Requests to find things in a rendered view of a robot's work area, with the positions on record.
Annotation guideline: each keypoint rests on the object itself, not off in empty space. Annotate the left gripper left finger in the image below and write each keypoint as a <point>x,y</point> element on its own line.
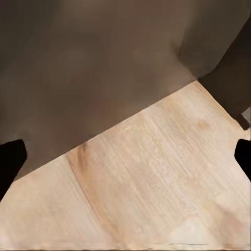
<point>12,157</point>

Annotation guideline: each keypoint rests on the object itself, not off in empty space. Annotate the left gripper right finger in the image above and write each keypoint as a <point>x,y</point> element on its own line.
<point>243,156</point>

